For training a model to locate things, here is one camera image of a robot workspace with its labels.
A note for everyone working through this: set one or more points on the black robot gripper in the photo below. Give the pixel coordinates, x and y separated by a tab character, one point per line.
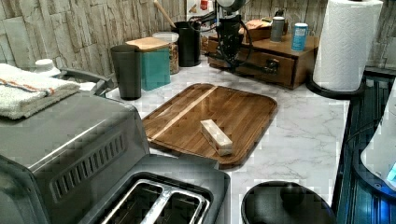
229	37

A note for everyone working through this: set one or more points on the wooden drawer with black handle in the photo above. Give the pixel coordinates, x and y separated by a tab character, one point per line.
268	61

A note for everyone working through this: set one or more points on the wooden drawer cabinet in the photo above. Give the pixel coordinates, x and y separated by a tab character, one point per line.
306	58

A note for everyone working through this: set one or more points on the orange cloth on cabinet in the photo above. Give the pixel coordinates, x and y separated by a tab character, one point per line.
257	24

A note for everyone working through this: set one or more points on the black utensil holder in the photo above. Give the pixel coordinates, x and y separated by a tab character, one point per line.
189	46

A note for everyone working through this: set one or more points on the grey metal can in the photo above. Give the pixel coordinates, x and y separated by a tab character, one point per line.
277	27

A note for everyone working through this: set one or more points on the glass jar with white lid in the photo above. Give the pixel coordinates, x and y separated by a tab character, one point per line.
171	38

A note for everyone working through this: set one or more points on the blue white can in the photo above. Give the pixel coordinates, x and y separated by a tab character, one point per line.
299	36

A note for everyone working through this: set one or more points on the teal canister with wooden lid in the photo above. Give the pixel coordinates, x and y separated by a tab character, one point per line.
155	62

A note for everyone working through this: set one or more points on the dark grey tumbler cup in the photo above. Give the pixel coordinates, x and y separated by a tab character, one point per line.
127	67

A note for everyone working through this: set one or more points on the wooden cutting board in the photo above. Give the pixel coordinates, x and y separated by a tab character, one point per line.
242	115

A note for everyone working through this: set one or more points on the small white wooden block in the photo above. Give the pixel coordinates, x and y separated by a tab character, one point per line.
216	137

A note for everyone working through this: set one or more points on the white paper towel roll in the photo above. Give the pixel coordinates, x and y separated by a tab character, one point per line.
345	42

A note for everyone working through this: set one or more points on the black paper towel holder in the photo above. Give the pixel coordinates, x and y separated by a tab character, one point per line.
336	95

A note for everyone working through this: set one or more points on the black round lid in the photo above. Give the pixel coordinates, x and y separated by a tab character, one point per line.
281	202

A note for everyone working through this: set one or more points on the white bottle cap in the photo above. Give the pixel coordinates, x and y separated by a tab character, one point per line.
46	68

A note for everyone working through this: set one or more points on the stainless steel toaster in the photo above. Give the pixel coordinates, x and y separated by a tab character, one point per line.
86	160

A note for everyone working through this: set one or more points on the white appliance at right edge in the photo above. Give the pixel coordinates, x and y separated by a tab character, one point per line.
379	157

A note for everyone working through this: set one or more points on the folded white towel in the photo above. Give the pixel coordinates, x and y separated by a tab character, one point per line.
24	93

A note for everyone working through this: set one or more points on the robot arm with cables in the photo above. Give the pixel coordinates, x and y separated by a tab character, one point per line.
224	15

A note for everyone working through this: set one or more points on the wooden spoon handle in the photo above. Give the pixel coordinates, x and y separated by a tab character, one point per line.
165	15

